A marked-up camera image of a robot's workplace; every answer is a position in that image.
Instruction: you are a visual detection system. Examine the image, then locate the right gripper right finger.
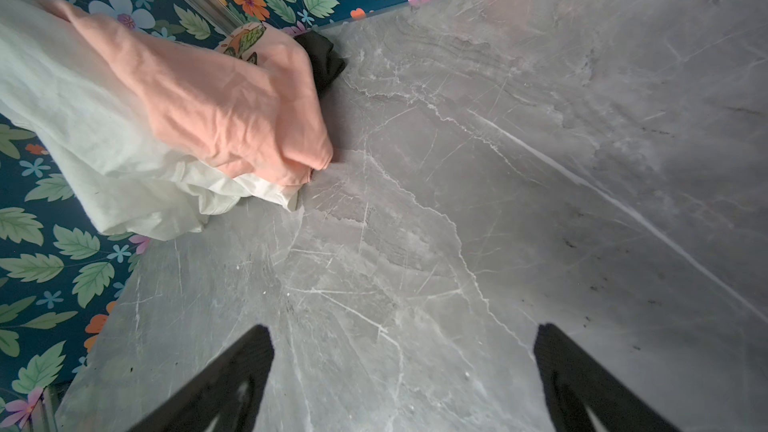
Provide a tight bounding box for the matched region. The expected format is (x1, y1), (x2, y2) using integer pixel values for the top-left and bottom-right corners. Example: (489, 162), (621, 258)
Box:
(534, 323), (678, 431)

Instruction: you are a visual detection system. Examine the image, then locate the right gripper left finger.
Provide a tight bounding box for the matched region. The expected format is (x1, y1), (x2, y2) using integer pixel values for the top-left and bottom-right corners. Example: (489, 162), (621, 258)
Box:
(131, 324), (275, 431)

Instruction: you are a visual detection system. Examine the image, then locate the white cloth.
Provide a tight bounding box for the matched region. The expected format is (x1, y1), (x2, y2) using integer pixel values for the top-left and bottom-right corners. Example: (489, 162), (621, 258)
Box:
(1, 0), (298, 241)

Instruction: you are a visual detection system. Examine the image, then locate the pink cloth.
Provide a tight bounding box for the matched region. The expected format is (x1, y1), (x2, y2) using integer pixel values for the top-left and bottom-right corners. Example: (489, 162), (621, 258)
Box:
(39, 0), (333, 186)

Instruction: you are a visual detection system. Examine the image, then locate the black cloth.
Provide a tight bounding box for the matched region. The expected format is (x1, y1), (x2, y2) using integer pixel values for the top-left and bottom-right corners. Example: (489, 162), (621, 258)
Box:
(294, 31), (347, 97)

